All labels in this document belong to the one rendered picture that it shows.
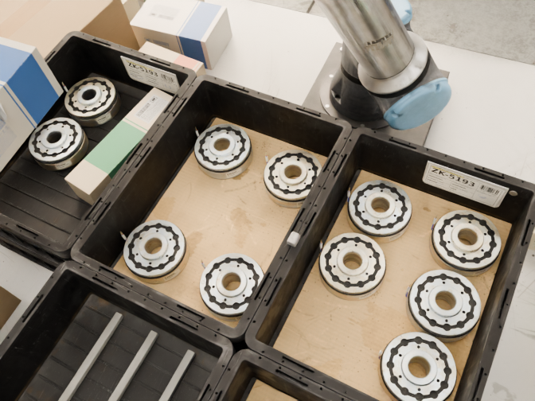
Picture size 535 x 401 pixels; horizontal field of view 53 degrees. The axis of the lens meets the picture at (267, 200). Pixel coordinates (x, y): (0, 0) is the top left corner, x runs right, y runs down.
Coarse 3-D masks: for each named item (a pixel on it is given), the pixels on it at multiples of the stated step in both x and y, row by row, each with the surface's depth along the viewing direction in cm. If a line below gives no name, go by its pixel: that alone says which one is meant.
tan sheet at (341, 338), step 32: (352, 192) 93; (416, 192) 92; (416, 224) 88; (416, 256) 86; (320, 288) 84; (384, 288) 83; (480, 288) 82; (288, 320) 82; (320, 320) 82; (352, 320) 81; (384, 320) 81; (288, 352) 80; (320, 352) 79; (352, 352) 79; (352, 384) 77
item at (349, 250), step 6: (342, 252) 83; (348, 252) 83; (354, 252) 83; (360, 252) 83; (342, 258) 83; (366, 258) 82; (342, 264) 82; (366, 264) 82; (342, 270) 82; (348, 270) 82; (354, 270) 82; (360, 270) 81; (354, 276) 82
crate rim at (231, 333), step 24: (192, 96) 94; (264, 96) 92; (168, 120) 91; (336, 120) 88; (336, 144) 86; (120, 192) 85; (312, 192) 82; (96, 216) 83; (96, 264) 79; (144, 288) 76; (264, 288) 75; (240, 336) 72
